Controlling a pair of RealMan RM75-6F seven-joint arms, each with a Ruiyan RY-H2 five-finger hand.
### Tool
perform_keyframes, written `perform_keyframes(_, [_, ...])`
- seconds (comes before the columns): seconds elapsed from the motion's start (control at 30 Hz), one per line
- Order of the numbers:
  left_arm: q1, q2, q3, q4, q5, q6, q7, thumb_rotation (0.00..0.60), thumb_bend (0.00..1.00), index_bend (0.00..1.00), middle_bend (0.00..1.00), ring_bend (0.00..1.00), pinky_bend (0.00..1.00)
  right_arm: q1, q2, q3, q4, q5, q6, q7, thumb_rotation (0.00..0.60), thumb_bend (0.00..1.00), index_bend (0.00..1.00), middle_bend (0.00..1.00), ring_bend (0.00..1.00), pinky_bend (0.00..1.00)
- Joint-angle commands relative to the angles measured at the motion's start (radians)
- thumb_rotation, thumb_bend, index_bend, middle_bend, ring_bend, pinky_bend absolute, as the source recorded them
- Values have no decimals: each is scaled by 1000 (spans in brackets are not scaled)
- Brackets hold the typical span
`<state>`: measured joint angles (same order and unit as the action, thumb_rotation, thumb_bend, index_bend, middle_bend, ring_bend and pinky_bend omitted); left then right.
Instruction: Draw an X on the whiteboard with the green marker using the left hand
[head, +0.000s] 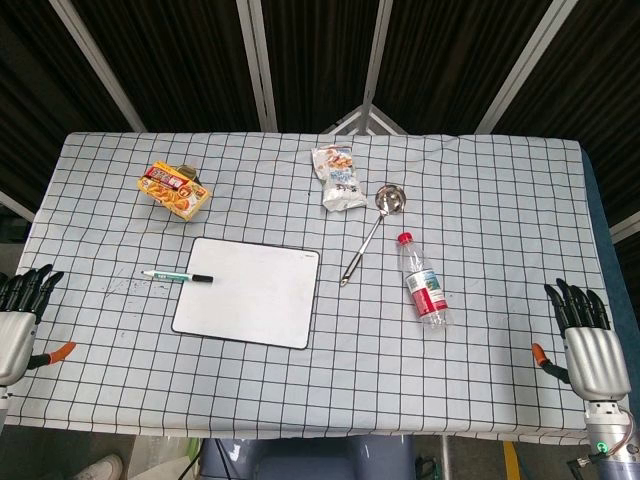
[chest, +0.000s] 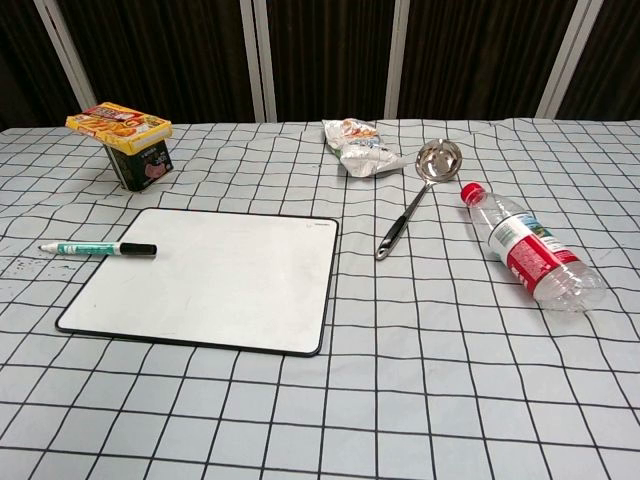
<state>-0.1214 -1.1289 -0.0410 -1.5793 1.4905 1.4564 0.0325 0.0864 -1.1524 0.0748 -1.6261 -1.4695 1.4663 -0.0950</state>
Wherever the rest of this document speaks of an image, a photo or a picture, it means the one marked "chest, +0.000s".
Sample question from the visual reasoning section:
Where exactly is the marker pen with black cap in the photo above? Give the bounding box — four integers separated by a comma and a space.
38, 240, 159, 259

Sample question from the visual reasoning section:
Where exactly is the white writing board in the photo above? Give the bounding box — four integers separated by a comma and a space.
54, 207, 340, 358

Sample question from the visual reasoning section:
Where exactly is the crumpled white snack bag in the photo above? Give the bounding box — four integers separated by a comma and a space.
321, 118, 407, 179

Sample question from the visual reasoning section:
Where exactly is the checkered white tablecloth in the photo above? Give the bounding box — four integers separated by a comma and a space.
0, 117, 640, 480

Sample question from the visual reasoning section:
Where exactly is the dark folding screen panel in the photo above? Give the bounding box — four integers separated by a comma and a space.
387, 0, 586, 120
49, 0, 261, 124
544, 0, 640, 121
252, 0, 401, 124
0, 0, 76, 132

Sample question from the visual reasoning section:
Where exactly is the dark green tin can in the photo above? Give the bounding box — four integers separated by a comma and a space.
103, 135, 175, 193

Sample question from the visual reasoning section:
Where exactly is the clear bottle with red label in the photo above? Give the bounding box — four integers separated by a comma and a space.
459, 182, 608, 313

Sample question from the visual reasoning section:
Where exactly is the yellow curry food box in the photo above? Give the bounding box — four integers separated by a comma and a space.
65, 101, 174, 156

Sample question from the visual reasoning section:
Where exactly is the steel ladle with black handle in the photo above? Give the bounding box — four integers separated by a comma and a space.
374, 138, 464, 262

